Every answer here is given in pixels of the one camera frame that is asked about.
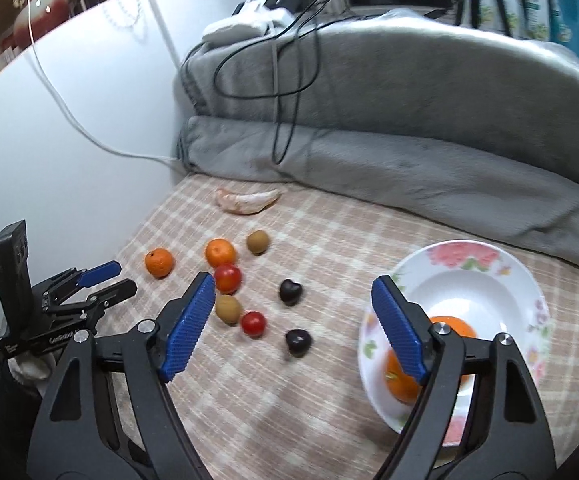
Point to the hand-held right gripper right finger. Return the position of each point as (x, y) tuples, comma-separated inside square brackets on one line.
[(399, 330)]

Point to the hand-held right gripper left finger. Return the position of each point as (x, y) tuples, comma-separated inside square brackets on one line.
[(189, 325)]

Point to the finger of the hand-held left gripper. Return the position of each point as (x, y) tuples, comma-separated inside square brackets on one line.
[(117, 292), (100, 272)]

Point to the small mandarin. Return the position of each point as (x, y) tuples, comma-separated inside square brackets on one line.
[(220, 253), (159, 262)]

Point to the large orange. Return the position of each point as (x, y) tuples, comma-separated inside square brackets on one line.
[(457, 327)]

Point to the red cherry tomato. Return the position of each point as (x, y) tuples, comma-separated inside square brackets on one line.
[(228, 278), (253, 323)]

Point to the white floral plate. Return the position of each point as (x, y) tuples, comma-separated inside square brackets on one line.
[(469, 285)]

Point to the dark plum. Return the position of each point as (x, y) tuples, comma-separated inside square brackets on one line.
[(298, 342)]

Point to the dark red cherry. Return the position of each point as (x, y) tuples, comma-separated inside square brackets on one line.
[(290, 292)]

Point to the plaid bed sheet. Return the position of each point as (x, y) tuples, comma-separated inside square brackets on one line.
[(319, 410)]

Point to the peeled pomelo segment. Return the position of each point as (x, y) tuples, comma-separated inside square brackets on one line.
[(244, 202)]

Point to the grey fleece blanket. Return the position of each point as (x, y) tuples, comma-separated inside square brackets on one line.
[(419, 110)]

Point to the white power strip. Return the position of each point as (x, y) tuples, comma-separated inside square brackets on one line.
[(242, 22)]

